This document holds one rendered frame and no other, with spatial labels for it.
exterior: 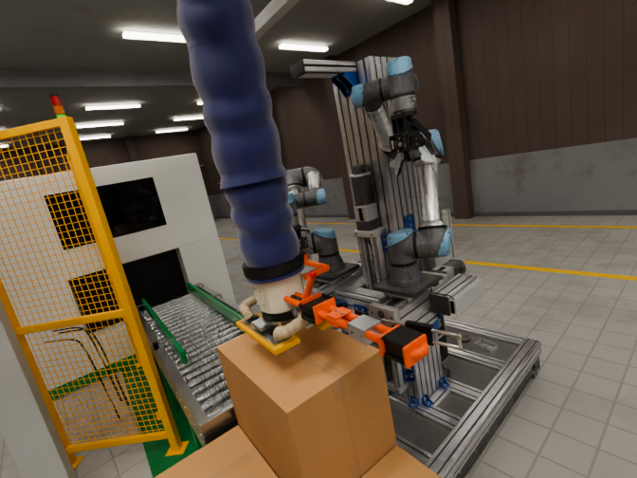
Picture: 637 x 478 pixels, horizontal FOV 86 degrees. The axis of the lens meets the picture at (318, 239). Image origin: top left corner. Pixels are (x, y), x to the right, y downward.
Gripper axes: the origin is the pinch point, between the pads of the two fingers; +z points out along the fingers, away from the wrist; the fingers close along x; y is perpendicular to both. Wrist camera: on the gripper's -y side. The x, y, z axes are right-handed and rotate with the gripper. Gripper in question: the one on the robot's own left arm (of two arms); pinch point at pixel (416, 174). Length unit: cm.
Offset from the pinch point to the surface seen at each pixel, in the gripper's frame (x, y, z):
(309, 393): -15, 49, 58
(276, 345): -28, 50, 45
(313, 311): -13, 43, 32
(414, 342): 23, 43, 31
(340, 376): -13, 38, 58
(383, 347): 15, 45, 34
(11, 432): -153, 134, 87
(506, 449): -2, -52, 152
